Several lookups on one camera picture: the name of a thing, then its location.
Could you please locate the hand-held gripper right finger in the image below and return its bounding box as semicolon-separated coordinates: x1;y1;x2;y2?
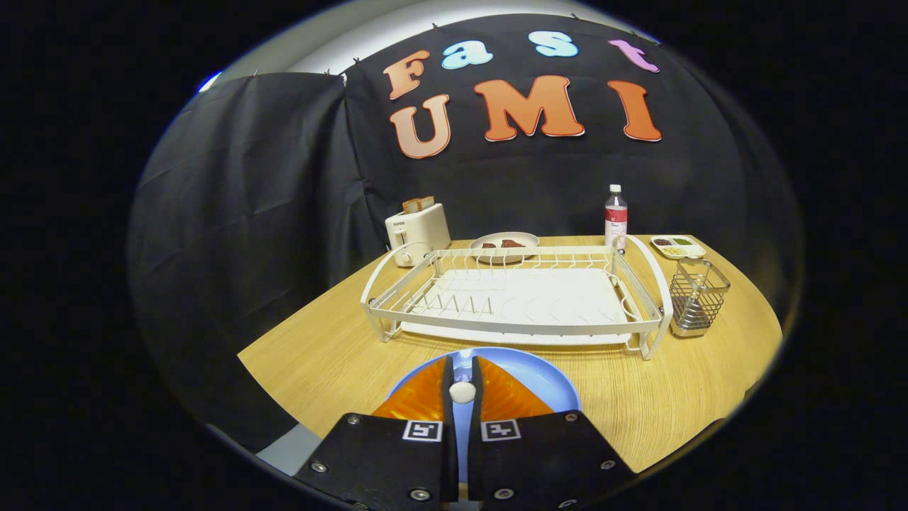
468;356;636;508

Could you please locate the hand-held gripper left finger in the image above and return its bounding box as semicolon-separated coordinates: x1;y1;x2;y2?
294;356;460;508

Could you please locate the blue plate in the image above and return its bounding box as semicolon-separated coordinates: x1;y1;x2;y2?
387;347;581;483

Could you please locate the white wire dish rack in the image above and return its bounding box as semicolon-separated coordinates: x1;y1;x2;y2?
360;235;673;361

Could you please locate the metal wire basket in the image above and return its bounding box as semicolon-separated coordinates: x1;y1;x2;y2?
669;258;731;337

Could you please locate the white plate with food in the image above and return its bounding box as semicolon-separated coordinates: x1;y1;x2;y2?
470;232;540;265

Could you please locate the white divided snack dish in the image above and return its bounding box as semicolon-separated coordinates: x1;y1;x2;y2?
650;235;707;260

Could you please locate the white toaster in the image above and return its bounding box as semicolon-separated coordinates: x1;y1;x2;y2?
385;204;452;268

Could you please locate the clear plastic water bottle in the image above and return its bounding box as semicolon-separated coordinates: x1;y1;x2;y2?
604;185;629;254

